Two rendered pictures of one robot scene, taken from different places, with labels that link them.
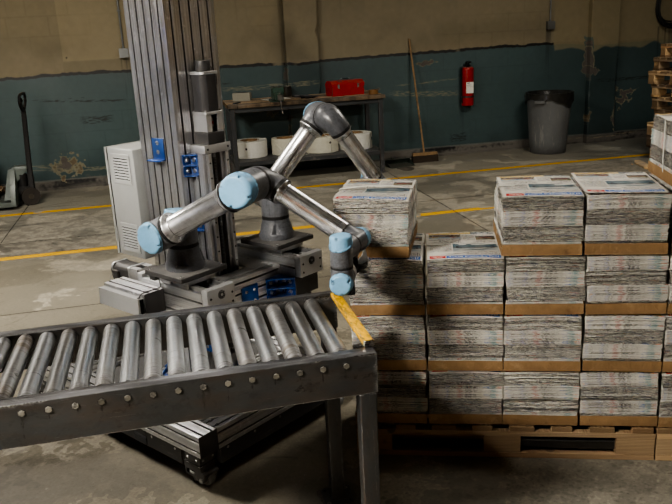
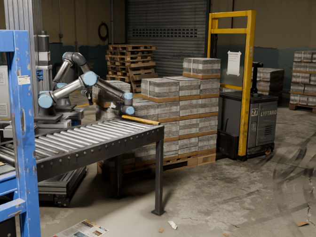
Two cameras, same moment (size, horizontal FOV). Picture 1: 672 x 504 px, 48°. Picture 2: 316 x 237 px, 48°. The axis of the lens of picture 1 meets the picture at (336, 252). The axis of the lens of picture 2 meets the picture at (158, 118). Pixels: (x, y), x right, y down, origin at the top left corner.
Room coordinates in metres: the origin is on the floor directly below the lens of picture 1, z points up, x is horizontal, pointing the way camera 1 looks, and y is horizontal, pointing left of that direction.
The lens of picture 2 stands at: (-0.29, 1.80, 1.53)
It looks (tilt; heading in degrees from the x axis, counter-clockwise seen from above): 13 degrees down; 320
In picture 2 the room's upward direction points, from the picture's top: 1 degrees clockwise
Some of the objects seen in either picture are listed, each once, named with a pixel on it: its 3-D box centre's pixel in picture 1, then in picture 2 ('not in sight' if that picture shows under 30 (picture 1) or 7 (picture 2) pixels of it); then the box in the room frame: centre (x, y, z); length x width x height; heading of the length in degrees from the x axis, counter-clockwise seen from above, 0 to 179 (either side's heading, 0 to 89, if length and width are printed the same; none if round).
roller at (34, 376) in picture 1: (37, 368); (51, 146); (1.99, 0.87, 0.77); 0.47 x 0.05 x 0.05; 12
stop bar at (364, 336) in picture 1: (350, 316); (140, 119); (2.17, -0.04, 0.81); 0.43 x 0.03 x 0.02; 12
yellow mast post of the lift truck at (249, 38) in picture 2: not in sight; (245, 85); (2.33, -1.75, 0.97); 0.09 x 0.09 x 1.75; 82
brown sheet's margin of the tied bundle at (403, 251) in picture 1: (373, 246); (114, 103); (2.77, -0.15, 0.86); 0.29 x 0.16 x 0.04; 79
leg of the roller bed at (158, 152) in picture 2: (370, 493); (159, 176); (1.93, -0.07, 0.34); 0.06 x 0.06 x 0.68; 12
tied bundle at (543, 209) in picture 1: (535, 214); (159, 89); (2.79, -0.77, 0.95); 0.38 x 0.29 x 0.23; 172
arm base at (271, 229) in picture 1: (276, 225); (63, 100); (3.13, 0.25, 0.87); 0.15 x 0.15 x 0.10
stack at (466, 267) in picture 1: (498, 341); (149, 136); (2.81, -0.64, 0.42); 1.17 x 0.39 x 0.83; 82
